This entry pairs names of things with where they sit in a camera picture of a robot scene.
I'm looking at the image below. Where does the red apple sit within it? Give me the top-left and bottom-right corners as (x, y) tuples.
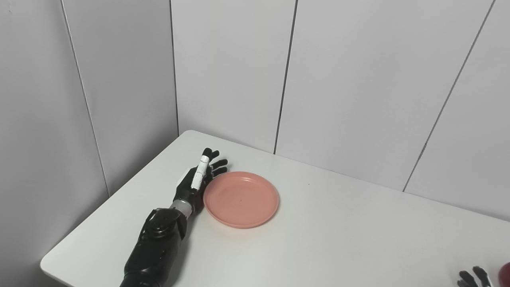
(498, 262), (510, 287)

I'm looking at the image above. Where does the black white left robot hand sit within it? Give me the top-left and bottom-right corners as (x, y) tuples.
(173, 148), (229, 212)

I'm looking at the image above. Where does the pink plastic plate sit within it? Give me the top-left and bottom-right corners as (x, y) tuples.
(203, 171), (280, 229)

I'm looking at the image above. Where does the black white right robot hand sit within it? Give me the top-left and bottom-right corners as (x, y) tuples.
(457, 266), (493, 287)

